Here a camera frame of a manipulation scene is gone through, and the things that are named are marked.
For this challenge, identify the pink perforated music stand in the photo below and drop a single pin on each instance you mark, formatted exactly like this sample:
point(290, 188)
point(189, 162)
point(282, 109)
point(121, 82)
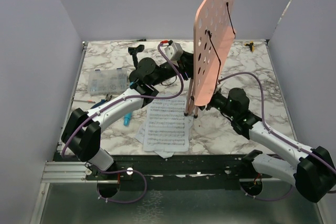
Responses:
point(213, 35)

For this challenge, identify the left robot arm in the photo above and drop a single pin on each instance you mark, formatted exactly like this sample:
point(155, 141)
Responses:
point(82, 134)

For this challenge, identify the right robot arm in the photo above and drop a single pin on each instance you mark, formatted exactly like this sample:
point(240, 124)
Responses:
point(310, 170)

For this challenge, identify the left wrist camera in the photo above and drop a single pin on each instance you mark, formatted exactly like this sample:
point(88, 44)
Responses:
point(173, 50)

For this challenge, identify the sheet music page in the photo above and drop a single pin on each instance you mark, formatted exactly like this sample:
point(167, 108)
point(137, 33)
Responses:
point(166, 127)
point(140, 137)

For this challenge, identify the aluminium rail bracket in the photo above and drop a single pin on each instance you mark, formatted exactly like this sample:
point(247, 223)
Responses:
point(64, 172)

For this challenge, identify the yellow black clamp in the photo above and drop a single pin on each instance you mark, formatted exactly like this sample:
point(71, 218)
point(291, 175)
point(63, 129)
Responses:
point(250, 45)

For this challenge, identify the blue handled pliers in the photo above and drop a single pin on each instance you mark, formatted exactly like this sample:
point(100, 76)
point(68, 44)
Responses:
point(103, 101)

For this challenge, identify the blue toy recorder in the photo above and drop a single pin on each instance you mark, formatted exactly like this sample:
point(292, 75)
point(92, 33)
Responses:
point(127, 119)

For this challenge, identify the clear plastic parts box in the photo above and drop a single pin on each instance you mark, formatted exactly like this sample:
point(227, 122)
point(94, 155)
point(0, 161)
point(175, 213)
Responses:
point(114, 81)

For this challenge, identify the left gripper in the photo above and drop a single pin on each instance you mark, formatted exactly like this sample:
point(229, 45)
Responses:
point(188, 60)

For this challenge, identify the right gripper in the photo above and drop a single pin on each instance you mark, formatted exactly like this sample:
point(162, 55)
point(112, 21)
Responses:
point(209, 105)

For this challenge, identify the red tipped thin rod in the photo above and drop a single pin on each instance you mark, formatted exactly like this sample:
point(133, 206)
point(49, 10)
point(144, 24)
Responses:
point(84, 101)

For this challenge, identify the black microphone desk stand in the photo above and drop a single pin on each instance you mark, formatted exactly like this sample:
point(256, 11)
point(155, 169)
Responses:
point(133, 51)

